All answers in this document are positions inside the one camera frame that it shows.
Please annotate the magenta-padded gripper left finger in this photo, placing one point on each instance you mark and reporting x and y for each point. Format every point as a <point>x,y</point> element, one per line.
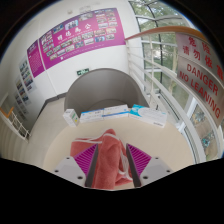
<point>68,168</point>

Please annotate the grey round-backed chair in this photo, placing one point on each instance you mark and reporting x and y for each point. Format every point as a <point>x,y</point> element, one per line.
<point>106,86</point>

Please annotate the pink towel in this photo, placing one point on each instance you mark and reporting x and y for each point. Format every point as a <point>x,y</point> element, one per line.
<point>108,160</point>

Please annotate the white photo wall board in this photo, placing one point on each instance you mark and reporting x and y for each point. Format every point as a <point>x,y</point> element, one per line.
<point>26,74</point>
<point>20,95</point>

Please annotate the green exit sign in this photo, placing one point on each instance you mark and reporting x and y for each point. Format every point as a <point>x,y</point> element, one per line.
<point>83,71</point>

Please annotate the large magenta photo poster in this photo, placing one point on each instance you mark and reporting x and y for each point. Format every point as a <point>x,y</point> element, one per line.
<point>80,36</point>

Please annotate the red-lettered clear danger sign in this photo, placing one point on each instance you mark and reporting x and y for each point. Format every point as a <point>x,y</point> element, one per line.
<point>200,76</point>

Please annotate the white railing with orange handrail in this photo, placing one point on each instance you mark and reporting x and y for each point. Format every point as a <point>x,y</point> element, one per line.
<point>156,31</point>

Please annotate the narrow magenta text poster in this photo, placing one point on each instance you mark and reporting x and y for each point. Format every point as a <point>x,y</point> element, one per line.
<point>35,59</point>

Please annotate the small upright white box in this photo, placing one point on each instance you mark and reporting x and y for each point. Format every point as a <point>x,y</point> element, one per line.
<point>70,117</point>

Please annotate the white teal flat box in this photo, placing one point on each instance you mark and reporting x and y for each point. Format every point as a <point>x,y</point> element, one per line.
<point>148,115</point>

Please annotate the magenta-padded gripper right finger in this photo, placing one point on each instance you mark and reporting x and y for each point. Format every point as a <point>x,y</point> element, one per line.
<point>155,168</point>

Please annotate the short white stair railing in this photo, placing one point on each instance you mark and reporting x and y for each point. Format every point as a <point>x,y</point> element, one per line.
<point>16,125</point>

